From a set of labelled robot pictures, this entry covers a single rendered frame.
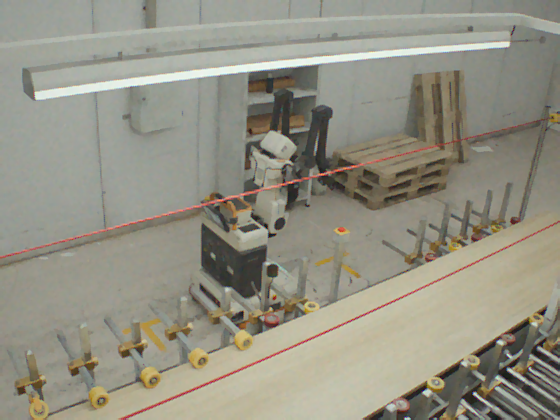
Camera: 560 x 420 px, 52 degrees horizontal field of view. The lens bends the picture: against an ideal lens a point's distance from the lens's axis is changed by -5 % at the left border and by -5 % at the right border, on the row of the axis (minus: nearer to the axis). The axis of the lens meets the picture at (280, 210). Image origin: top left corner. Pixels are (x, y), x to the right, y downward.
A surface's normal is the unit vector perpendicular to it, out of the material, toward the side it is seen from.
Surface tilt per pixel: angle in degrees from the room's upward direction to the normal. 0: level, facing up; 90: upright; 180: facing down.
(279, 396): 0
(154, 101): 90
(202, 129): 90
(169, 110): 90
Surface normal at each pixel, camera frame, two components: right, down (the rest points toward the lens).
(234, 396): 0.06, -0.89
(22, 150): 0.60, 0.40
